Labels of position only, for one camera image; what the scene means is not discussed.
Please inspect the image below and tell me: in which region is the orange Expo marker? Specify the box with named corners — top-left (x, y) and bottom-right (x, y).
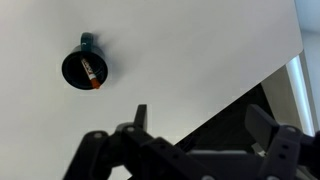
top-left (80, 58), bottom-right (102, 90)

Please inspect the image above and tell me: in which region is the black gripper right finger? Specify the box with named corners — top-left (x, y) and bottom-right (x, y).
top-left (244, 103), bottom-right (320, 180)

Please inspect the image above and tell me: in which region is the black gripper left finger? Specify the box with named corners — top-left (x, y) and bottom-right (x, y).
top-left (62, 104), bottom-right (214, 180)

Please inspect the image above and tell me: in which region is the dark green enamel mug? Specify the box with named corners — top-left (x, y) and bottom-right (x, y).
top-left (61, 31), bottom-right (109, 91)

